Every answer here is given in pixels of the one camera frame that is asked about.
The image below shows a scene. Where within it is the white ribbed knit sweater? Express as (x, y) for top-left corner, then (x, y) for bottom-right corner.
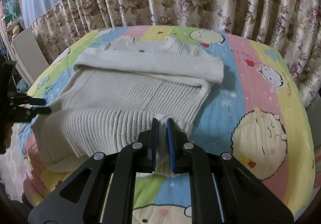
(32, 36), (224, 172)

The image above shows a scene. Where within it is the floral beige curtain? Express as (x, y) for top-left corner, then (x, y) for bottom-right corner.
(22, 0), (320, 106)

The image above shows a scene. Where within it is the plush toy on shelf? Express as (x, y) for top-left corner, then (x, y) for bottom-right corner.
(11, 24), (23, 39)

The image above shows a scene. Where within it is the white board panel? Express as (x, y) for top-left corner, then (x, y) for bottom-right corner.
(11, 26), (49, 85)

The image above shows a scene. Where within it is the green wall poster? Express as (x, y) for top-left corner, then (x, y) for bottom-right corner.
(2, 0), (21, 25)

